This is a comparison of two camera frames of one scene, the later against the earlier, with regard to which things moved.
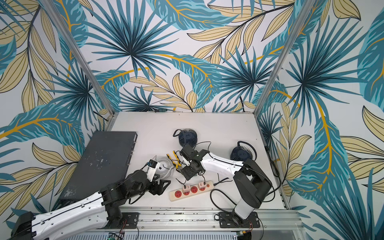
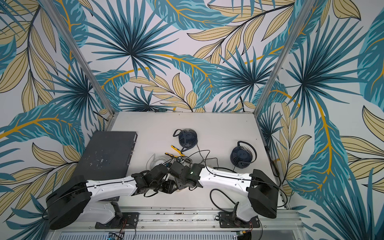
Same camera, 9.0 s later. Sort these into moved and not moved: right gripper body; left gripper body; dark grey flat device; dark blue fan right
Moved: left gripper body; right gripper body
Not moved: dark blue fan right; dark grey flat device
